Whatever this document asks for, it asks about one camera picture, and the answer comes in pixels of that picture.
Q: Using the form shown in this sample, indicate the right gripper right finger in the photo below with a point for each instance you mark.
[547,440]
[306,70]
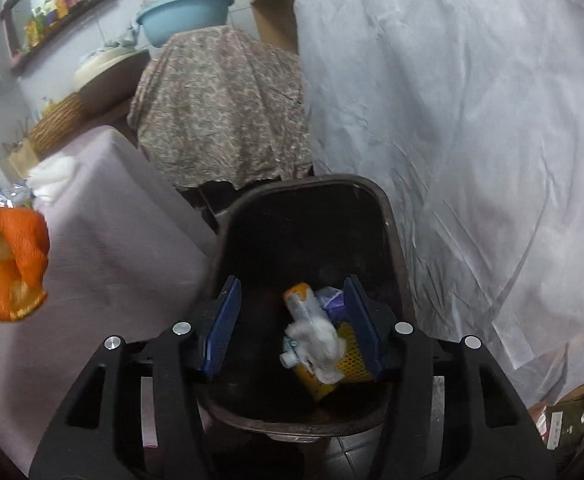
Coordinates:
[487,432]

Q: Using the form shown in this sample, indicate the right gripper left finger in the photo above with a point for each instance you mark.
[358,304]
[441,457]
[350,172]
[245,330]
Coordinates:
[96,432]

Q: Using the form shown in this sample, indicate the yellow foam fruit net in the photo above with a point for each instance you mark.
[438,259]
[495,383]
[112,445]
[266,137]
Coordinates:
[352,366]

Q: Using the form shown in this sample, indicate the purple plastic bag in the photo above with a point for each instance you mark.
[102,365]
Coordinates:
[331,300]

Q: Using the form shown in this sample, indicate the orange peel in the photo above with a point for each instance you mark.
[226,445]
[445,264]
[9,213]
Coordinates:
[24,258]

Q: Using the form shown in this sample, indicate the white tissue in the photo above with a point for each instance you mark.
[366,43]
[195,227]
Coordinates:
[50,178]
[328,374]

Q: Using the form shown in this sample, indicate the blue snack wrapper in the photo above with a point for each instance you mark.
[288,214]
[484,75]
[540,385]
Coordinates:
[18,194]

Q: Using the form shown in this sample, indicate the dark trash bin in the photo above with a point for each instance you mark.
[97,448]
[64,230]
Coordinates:
[317,231]

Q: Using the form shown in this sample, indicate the folded white tissue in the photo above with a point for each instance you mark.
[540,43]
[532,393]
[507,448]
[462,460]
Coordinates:
[50,178]

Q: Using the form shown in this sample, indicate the utensil holder box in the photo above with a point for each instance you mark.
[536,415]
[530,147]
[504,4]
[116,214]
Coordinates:
[19,160]

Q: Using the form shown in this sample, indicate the woven basket sink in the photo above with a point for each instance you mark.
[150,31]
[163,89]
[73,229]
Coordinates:
[59,121]

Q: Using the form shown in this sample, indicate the white cloth cover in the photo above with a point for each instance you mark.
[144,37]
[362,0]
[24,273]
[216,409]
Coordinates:
[470,115]

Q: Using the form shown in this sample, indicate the brown white rice cooker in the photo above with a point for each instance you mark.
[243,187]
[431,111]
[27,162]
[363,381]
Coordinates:
[109,76]

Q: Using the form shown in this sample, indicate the light blue basin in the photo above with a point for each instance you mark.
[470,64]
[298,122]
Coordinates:
[165,18]

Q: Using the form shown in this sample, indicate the yellow oil bottle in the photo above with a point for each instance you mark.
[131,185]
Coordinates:
[61,7]

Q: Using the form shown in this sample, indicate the wooden framed mirror shelf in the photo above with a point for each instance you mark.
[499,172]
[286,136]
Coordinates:
[31,25]

